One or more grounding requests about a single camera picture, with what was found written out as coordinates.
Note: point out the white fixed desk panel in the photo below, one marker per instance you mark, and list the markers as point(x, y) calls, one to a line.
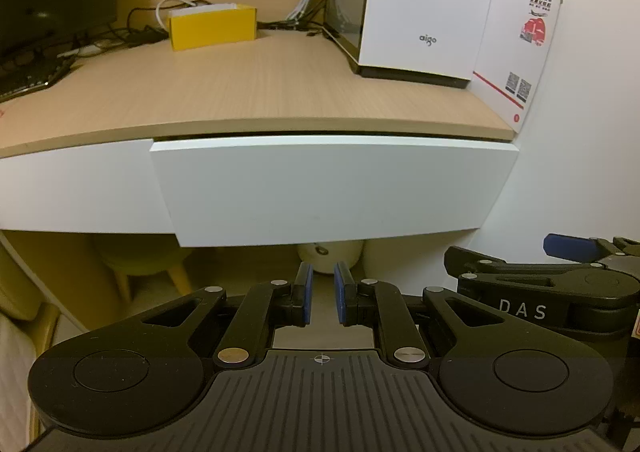
point(75, 187)

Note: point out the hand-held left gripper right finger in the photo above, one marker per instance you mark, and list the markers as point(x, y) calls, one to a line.
point(342, 299)

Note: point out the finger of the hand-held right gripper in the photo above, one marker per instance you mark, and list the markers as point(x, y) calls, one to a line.
point(500, 268)
point(570, 246)

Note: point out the cream chair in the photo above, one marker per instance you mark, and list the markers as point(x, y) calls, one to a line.
point(20, 332)

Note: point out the black keyboard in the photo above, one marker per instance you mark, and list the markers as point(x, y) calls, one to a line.
point(27, 76)

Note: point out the white leaflet red print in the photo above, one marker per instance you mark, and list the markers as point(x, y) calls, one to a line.
point(520, 61)

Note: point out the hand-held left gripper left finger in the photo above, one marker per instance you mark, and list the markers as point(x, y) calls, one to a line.
point(306, 299)

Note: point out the yellow cardboard box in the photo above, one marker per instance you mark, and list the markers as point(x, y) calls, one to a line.
point(212, 29)

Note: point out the yellow stool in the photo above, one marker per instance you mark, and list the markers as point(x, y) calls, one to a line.
point(140, 257)

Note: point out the white-front wooden drawer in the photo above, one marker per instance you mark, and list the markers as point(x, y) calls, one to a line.
point(330, 187)

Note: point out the white round plush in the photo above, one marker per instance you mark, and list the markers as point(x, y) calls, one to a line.
point(325, 252)

